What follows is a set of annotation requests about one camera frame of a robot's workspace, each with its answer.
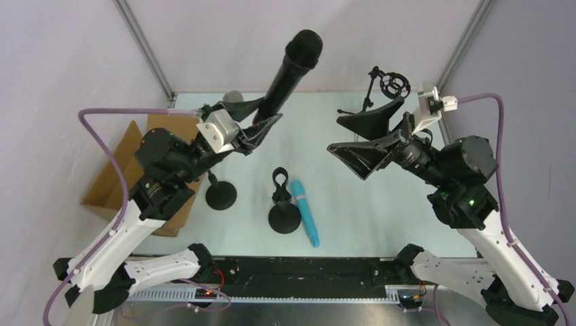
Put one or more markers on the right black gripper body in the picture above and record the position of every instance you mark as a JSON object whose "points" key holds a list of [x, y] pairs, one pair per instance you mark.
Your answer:
{"points": [[392, 149]]}

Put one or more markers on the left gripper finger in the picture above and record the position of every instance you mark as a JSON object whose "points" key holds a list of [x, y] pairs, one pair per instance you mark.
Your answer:
{"points": [[249, 139], [238, 111]]}

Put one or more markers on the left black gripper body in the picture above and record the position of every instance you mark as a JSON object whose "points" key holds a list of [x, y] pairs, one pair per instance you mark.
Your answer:
{"points": [[242, 138]]}

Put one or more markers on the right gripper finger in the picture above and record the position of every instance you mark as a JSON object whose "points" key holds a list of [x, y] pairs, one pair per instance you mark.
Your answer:
{"points": [[374, 124], [364, 158]]}

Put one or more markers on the purple glitter microphone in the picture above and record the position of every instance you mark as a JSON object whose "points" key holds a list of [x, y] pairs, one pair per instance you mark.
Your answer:
{"points": [[233, 96]]}

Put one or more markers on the black round-base mic stand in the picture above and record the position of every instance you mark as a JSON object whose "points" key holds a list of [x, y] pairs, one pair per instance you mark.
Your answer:
{"points": [[220, 195]]}

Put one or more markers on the teal blue microphone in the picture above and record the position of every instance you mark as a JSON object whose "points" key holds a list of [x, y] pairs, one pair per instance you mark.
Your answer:
{"points": [[301, 199]]}

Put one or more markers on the black orange-ring microphone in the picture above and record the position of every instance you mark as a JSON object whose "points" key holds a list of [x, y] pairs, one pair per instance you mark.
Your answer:
{"points": [[301, 56]]}

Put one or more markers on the brown cardboard box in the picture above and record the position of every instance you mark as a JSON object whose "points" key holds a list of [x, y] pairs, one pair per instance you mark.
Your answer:
{"points": [[105, 195]]}

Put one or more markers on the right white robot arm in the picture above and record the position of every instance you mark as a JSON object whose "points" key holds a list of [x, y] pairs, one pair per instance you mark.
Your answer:
{"points": [[516, 290]]}

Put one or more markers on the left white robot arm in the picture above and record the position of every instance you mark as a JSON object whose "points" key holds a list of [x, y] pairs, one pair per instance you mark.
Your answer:
{"points": [[102, 272]]}

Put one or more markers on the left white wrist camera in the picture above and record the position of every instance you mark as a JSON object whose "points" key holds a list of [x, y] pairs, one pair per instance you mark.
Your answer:
{"points": [[220, 122]]}

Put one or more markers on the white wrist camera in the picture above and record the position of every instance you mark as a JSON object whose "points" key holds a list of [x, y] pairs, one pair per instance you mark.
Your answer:
{"points": [[220, 122], [430, 106]]}

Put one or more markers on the black tripod shock-mount stand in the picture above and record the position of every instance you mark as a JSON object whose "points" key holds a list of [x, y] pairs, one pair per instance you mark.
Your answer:
{"points": [[393, 85]]}

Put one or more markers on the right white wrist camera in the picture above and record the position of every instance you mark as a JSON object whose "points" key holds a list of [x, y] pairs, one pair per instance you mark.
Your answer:
{"points": [[430, 106]]}

